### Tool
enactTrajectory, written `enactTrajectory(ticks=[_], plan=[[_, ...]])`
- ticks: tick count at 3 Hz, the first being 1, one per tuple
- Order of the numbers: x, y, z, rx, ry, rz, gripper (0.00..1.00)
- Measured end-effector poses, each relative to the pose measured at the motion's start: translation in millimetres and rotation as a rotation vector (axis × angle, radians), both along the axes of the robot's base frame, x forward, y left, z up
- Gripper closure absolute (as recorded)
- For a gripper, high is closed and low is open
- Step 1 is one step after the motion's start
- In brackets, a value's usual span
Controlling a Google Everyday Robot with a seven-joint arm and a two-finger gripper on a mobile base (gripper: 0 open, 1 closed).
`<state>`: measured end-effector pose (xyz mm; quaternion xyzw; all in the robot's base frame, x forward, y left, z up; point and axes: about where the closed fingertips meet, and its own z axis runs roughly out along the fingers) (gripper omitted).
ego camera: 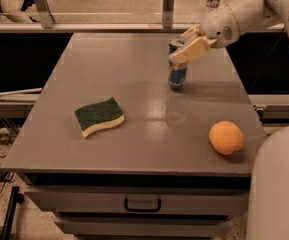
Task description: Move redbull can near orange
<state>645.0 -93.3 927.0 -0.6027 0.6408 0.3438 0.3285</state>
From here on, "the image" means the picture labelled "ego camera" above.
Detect black drawer handle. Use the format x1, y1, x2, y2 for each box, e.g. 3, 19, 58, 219
124, 198, 162, 213

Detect grey drawer cabinet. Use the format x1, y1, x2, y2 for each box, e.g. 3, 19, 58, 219
3, 33, 266, 238

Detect green yellow sponge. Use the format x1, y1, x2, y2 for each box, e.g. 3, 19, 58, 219
75, 97, 125, 138

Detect metal railing frame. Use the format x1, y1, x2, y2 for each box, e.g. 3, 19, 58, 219
0, 0, 285, 34

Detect black metal stand leg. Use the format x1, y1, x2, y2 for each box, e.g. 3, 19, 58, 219
0, 186, 24, 240

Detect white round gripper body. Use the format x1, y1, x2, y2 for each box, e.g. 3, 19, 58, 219
200, 4, 241, 48

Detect orange fruit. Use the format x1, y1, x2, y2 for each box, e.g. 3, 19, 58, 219
209, 121, 244, 155

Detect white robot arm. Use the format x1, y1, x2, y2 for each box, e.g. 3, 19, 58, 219
170, 0, 289, 240

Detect Red Bull can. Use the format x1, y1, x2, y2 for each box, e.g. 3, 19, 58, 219
168, 37, 187, 90

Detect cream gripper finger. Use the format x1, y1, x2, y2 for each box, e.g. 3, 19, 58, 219
180, 25, 204, 43
169, 36, 217, 65

